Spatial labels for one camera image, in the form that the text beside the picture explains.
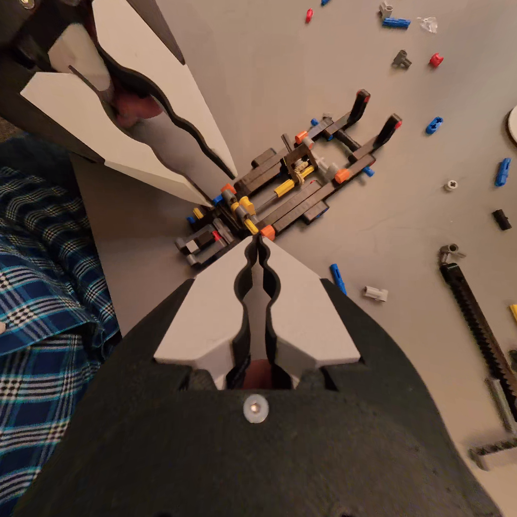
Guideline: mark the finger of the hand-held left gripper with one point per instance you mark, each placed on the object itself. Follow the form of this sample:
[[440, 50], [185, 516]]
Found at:
[[153, 60], [80, 117]]

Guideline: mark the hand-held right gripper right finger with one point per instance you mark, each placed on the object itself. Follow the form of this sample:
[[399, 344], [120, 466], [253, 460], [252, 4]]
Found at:
[[315, 323]]

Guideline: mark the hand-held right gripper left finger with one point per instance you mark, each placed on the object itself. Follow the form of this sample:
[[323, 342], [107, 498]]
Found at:
[[198, 323]]

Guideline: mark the black lego chassis assembly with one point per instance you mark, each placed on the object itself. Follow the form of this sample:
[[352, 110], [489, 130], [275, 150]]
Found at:
[[295, 206]]

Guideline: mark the black lego gear rack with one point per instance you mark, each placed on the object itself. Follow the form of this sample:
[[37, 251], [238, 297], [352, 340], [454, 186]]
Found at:
[[472, 315]]

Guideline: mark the blue lego axle pin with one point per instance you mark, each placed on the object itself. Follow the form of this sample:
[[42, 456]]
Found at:
[[338, 278], [368, 171], [396, 23], [503, 171]]

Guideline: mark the black lego liftarm axle tube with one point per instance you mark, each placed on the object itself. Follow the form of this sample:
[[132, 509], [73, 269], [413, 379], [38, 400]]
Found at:
[[387, 129]]

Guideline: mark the light grey lego connector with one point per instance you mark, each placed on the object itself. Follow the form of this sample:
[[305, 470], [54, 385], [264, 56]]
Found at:
[[375, 293]]

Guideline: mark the dark grey lego connector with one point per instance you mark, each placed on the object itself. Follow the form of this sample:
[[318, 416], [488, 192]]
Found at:
[[450, 252], [402, 60]]

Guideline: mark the red lego pin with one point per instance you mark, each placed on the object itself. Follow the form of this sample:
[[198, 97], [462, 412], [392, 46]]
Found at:
[[309, 15]]

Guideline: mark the grey lego bush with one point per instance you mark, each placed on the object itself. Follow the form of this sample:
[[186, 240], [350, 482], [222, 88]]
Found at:
[[451, 185]]

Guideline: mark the yellow lego axle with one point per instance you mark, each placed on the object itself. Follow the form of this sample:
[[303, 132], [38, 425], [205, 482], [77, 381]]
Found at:
[[513, 312]]

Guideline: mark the dark grey lego beam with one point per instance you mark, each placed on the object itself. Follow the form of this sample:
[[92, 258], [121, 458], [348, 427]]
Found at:
[[495, 454]]

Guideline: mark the grey lego tube connector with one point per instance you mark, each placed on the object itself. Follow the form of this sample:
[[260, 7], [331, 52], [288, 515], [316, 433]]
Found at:
[[385, 10]]

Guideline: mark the clear lego piece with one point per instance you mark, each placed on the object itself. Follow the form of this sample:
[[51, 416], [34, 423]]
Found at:
[[428, 24]]

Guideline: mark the red lego bush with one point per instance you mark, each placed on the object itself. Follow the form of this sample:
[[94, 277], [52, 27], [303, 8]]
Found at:
[[436, 59]]

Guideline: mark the person's plaid shirt torso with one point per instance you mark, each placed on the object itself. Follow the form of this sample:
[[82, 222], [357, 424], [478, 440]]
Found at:
[[40, 282]]

